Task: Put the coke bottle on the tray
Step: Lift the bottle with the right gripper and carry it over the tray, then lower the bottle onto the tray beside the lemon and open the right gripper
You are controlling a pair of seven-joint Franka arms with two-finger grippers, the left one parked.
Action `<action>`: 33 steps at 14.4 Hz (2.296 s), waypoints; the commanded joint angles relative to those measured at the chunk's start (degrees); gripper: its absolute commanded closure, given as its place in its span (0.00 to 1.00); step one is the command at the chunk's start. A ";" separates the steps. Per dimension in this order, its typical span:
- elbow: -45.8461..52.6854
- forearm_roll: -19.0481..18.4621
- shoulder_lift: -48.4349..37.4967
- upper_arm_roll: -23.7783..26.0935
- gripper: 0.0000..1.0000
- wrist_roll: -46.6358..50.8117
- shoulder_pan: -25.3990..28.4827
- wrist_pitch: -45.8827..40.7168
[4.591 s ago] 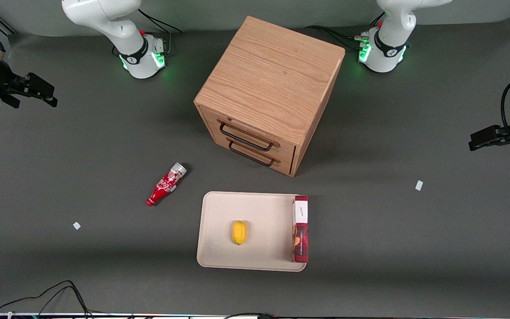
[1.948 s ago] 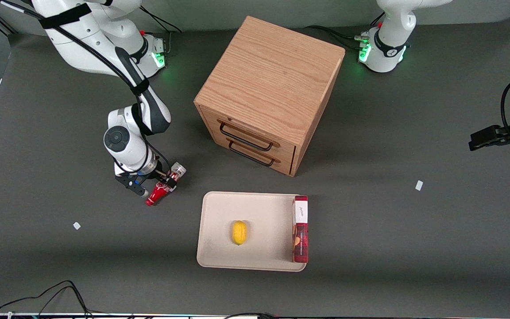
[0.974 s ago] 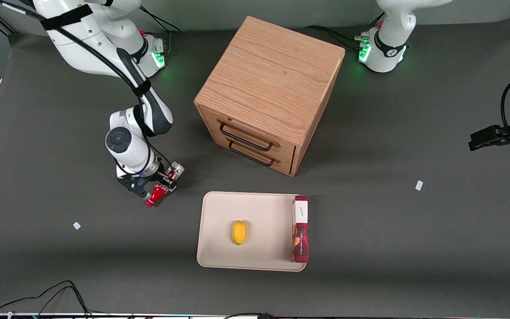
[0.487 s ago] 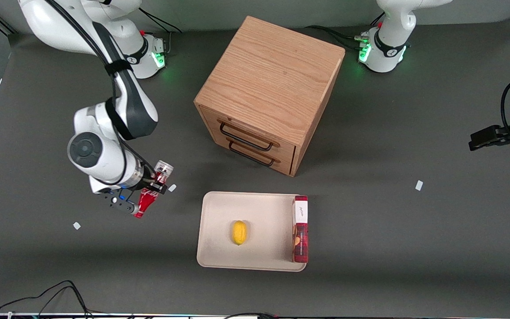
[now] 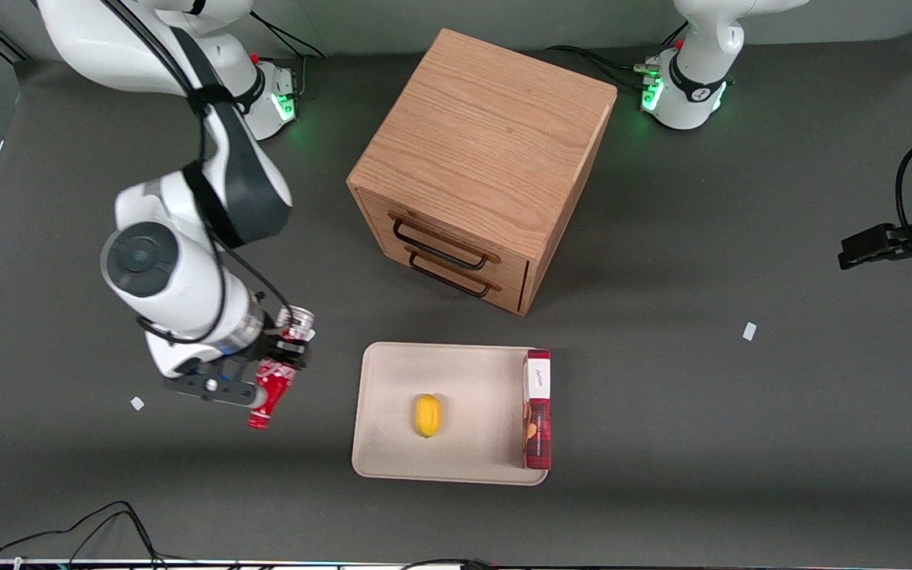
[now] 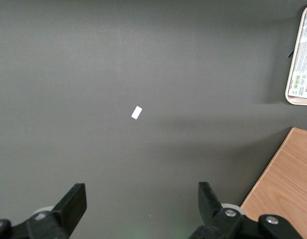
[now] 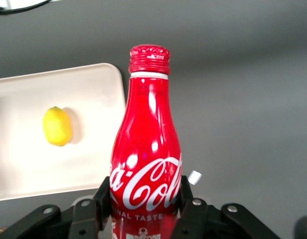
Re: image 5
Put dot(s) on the beige rectangular tray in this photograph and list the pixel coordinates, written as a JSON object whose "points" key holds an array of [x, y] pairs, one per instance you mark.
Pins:
{"points": [[464, 396]]}

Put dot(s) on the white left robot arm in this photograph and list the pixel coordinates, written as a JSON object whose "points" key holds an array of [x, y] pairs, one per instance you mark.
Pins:
{"points": [[701, 55]]}

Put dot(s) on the red snack box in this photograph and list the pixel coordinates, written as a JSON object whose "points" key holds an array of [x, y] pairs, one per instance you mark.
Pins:
{"points": [[537, 427]]}

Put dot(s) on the yellow lemon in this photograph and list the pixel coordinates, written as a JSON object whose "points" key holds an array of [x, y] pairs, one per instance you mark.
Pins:
{"points": [[427, 416]]}

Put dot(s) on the red coke bottle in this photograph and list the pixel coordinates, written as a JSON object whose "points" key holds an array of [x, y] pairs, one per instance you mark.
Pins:
{"points": [[272, 389]]}

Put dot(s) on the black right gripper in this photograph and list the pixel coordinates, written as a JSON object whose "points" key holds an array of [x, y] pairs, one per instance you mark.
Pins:
{"points": [[280, 346]]}

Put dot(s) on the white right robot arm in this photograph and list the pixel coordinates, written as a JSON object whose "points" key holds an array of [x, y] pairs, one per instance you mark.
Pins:
{"points": [[179, 277]]}

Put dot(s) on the wooden drawer cabinet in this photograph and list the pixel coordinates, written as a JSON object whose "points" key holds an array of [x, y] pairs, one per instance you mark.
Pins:
{"points": [[488, 142]]}

